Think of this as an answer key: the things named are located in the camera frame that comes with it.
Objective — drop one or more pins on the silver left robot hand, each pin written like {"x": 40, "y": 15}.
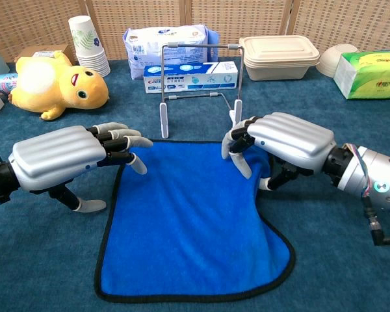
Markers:
{"x": 55, "y": 152}

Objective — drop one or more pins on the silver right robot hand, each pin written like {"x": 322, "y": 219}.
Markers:
{"x": 292, "y": 139}

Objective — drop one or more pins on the blue microfiber cloth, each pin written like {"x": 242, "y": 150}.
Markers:
{"x": 188, "y": 227}

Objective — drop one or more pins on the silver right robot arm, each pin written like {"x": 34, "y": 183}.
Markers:
{"x": 377, "y": 175}

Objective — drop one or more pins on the white metal rack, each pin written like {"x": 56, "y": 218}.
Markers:
{"x": 164, "y": 120}

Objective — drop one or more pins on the yellow plush toy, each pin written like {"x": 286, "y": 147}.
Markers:
{"x": 61, "y": 94}

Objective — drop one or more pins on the small blue white packet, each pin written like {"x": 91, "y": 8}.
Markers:
{"x": 5, "y": 83}

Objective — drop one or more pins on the beige lidded food containers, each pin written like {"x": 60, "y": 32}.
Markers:
{"x": 279, "y": 52}

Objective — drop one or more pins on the white bowl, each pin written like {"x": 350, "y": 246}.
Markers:
{"x": 331, "y": 60}

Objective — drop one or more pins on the green tissue pack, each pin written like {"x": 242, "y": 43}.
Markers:
{"x": 370, "y": 74}

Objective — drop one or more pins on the teal table cover cloth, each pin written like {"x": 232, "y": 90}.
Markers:
{"x": 35, "y": 253}

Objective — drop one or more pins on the brown cardboard box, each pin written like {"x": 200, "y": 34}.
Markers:
{"x": 29, "y": 51}

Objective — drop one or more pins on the stack of printed paper cups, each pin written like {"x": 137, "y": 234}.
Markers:
{"x": 86, "y": 42}

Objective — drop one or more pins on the blue and white toothpaste box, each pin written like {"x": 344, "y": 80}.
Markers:
{"x": 188, "y": 78}

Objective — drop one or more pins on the woven wicker folding screen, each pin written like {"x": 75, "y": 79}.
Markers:
{"x": 35, "y": 19}

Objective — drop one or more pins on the white and blue tissue pack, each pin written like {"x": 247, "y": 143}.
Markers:
{"x": 149, "y": 42}

